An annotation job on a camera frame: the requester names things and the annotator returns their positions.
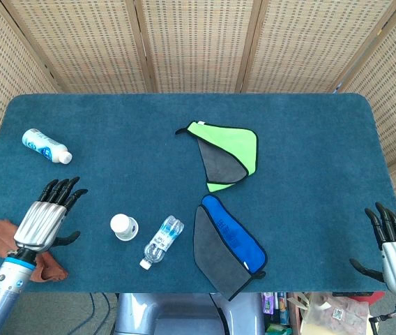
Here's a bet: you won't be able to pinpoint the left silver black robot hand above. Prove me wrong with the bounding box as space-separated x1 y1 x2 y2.
13 176 89 253

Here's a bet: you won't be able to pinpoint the white paper cup leaf print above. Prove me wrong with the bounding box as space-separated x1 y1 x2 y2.
114 219 139 242
109 213 139 241

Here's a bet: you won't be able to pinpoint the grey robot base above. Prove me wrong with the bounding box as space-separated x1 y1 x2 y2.
114 292 266 335

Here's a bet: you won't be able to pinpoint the brown cloth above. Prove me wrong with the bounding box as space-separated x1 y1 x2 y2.
0 218 69 283

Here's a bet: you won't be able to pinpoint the white bottle blue label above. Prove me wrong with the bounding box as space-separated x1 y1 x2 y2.
22 128 73 165

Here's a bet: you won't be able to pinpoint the clear plastic bag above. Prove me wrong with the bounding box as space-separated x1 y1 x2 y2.
297 291 375 335

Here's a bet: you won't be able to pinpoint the clear plastic water bottle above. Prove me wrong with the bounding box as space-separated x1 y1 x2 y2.
139 215 185 270

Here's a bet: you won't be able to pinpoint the teal table mat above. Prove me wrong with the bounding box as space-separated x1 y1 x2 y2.
0 92 396 294

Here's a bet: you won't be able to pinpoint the colourful packaged goods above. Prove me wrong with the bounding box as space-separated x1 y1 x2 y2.
261 291 291 335

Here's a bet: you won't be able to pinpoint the blue and grey microfibre cloth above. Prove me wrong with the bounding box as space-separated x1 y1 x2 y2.
193 194 268 302

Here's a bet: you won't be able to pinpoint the green and grey microfibre cloth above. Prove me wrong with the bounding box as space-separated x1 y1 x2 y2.
175 120 259 193

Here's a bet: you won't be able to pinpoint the woven rattan folding screen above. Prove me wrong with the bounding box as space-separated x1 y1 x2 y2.
0 0 396 231

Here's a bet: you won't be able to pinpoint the blue floor cable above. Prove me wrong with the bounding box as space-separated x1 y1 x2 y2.
86 292 116 335

